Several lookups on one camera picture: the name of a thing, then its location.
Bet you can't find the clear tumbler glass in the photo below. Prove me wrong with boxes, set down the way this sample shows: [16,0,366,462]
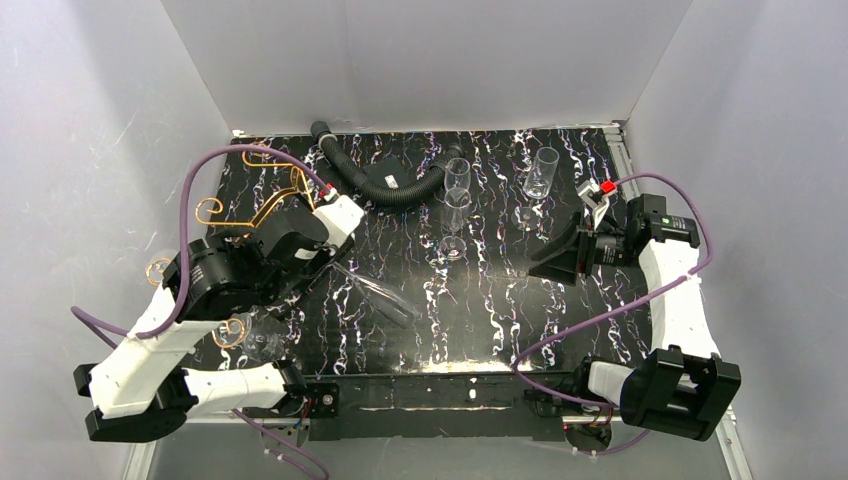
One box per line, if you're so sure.
[514,146,560,231]

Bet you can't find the tall clear flute front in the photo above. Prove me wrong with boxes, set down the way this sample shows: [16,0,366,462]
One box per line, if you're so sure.
[438,187,472,261]

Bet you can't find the tall clear flute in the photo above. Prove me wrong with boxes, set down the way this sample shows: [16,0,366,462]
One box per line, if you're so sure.
[443,157,471,192]
[438,187,472,261]

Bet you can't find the clear stemmed wine glass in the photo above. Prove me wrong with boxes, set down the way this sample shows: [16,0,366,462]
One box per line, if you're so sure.
[234,311,285,364]

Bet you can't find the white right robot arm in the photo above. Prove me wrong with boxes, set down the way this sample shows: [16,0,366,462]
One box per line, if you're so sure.
[528,209,741,441]

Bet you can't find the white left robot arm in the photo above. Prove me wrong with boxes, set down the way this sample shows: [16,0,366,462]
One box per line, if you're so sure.
[73,195,364,443]

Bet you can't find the tall clear flute rear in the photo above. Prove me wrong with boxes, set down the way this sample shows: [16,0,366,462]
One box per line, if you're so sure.
[443,157,471,192]

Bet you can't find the black box with label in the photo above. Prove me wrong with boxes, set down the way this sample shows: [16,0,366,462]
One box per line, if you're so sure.
[363,156,412,190]

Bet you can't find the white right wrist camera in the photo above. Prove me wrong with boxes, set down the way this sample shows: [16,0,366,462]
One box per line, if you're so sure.
[577,179,617,230]

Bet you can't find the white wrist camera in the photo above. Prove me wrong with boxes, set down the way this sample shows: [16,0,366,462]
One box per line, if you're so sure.
[577,179,617,230]
[313,188,365,250]

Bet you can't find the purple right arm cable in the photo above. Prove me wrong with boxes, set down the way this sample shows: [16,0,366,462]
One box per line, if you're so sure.
[512,173,713,457]

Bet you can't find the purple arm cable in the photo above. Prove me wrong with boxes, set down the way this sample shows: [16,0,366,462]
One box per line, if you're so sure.
[70,144,333,480]
[512,173,713,457]

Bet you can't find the gold wire glass rack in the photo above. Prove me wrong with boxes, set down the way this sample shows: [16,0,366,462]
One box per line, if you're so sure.
[163,144,313,325]

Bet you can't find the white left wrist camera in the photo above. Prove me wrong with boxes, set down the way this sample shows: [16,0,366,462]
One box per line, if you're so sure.
[313,188,365,250]

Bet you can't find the black corrugated hose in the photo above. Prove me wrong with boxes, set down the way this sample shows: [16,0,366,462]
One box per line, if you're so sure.
[309,120,465,208]

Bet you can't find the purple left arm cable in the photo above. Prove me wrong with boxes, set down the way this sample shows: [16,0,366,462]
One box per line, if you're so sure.
[70,144,333,480]

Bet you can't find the black front mounting rail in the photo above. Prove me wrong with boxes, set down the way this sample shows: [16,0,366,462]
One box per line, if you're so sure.
[307,372,603,441]

